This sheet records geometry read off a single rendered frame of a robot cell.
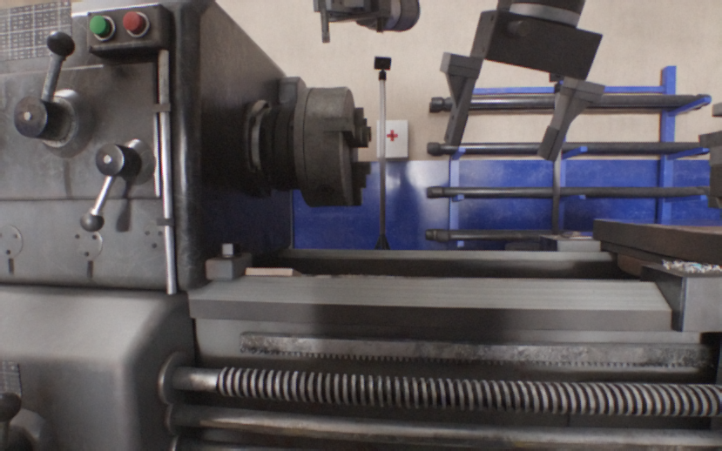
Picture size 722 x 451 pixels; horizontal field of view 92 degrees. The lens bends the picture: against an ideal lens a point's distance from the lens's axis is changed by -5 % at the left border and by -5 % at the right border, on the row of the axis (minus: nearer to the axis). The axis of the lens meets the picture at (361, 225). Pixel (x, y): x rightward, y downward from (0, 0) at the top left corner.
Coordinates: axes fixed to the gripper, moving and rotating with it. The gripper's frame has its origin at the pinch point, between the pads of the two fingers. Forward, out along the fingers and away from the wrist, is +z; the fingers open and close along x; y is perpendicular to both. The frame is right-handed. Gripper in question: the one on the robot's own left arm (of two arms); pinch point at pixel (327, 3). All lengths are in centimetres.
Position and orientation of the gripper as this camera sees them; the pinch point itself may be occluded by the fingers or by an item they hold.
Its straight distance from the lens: 82.3
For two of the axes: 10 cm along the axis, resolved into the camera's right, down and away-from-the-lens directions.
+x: -8.4, -1.8, 5.2
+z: -5.4, 3.8, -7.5
